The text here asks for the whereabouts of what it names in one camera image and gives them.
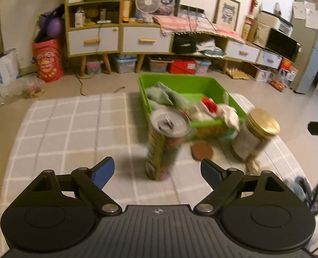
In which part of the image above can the framed cat picture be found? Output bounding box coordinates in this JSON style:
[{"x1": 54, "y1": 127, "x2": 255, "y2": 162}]
[{"x1": 154, "y1": 0, "x2": 180, "y2": 16}]

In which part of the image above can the clear blue lid storage box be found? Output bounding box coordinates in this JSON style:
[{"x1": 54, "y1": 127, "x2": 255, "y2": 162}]
[{"x1": 113, "y1": 55, "x2": 137, "y2": 74}]

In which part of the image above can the wooden cabinet with drawers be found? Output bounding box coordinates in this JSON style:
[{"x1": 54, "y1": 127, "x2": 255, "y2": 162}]
[{"x1": 65, "y1": 0, "x2": 281, "y2": 76}]

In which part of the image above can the black microwave oven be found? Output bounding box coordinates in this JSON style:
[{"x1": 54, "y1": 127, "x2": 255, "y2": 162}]
[{"x1": 266, "y1": 28, "x2": 301, "y2": 62}]

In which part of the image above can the red white santa cloth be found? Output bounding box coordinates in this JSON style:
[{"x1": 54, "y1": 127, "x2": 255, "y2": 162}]
[{"x1": 201, "y1": 97, "x2": 218, "y2": 114}]

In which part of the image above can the grey refrigerator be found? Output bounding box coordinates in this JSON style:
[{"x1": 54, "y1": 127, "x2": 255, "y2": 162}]
[{"x1": 291, "y1": 0, "x2": 318, "y2": 94}]

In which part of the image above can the bag of oranges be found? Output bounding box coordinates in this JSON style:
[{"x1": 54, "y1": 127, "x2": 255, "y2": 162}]
[{"x1": 269, "y1": 74, "x2": 285, "y2": 92}]

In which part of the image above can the pink checked cloth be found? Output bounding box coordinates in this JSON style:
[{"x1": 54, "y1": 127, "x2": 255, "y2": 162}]
[{"x1": 153, "y1": 15, "x2": 245, "y2": 44}]

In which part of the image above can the white desk fan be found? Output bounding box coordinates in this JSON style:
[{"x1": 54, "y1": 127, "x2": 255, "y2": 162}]
[{"x1": 135, "y1": 0, "x2": 161, "y2": 24}]

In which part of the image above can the framed cartoon girl picture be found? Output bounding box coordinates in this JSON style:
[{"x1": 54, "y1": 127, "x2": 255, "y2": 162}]
[{"x1": 213, "y1": 0, "x2": 241, "y2": 31}]

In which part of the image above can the red storage box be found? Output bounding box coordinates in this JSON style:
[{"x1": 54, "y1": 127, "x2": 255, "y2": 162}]
[{"x1": 168, "y1": 59, "x2": 196, "y2": 75}]

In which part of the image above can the purple ball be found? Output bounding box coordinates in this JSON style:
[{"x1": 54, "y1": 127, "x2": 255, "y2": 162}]
[{"x1": 34, "y1": 3, "x2": 65, "y2": 43}]

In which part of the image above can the egg carton tray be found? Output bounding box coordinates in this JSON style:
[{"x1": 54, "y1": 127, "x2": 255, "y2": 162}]
[{"x1": 225, "y1": 68, "x2": 250, "y2": 80}]

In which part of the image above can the grey checked mat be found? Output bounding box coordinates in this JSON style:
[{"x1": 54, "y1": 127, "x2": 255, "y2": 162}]
[{"x1": 0, "y1": 92, "x2": 318, "y2": 237}]

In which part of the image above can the green snack can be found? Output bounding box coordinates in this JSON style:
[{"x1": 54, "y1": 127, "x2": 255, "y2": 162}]
[{"x1": 146, "y1": 108, "x2": 191, "y2": 181}]

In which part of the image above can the red snack bag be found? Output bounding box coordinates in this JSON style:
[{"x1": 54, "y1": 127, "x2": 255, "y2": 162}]
[{"x1": 32, "y1": 39, "x2": 64, "y2": 83}]

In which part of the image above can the green plastic bin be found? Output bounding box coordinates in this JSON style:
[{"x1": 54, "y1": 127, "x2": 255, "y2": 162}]
[{"x1": 138, "y1": 73, "x2": 235, "y2": 139}]

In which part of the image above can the grey green cloth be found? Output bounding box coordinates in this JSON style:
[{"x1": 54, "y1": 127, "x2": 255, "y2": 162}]
[{"x1": 146, "y1": 82, "x2": 192, "y2": 111}]

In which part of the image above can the white paper bag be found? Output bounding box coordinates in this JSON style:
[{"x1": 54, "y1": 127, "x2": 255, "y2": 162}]
[{"x1": 0, "y1": 48, "x2": 19, "y2": 97}]

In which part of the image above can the gold lid glass jar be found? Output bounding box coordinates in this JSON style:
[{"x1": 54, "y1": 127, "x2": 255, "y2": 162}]
[{"x1": 231, "y1": 108, "x2": 281, "y2": 163}]

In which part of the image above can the round brown coaster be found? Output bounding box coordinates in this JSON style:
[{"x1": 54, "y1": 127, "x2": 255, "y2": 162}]
[{"x1": 191, "y1": 141, "x2": 214, "y2": 161}]

